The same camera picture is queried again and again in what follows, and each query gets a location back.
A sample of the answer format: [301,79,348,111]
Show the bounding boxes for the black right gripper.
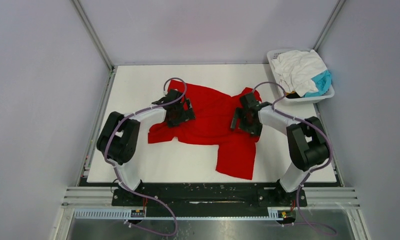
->
[230,106,263,138]

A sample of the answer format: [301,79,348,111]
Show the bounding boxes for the red t shirt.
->
[148,80,260,180]

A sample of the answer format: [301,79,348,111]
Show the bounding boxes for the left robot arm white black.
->
[96,89,196,206]

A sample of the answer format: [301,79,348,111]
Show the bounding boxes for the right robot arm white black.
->
[230,92,330,206]

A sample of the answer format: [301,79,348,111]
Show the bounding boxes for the dark garment in basket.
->
[284,91,302,99]

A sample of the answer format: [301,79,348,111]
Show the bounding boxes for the white plastic laundry basket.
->
[266,49,335,105]

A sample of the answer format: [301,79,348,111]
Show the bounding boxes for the white t shirt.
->
[270,49,328,98]

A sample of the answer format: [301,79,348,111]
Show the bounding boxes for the light blue t shirt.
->
[303,70,332,98]

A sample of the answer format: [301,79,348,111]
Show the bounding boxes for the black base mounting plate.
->
[111,182,308,218]

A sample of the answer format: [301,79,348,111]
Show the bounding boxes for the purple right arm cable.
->
[251,81,339,237]

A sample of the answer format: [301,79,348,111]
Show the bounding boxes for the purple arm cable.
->
[251,81,339,237]
[103,77,179,237]

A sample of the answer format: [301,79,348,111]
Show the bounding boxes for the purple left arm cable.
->
[103,77,179,237]

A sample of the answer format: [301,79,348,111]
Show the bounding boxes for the white slotted cable duct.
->
[74,206,295,222]

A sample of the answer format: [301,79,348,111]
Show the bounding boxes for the aluminium frame rail left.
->
[70,0,115,72]

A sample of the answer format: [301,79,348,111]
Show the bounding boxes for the aluminium frame rail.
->
[313,0,347,52]
[70,0,115,72]

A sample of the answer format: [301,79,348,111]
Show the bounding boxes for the aluminium front frame rails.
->
[61,186,114,207]

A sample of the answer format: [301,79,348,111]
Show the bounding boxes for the aluminium frame rail right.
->
[313,0,347,52]

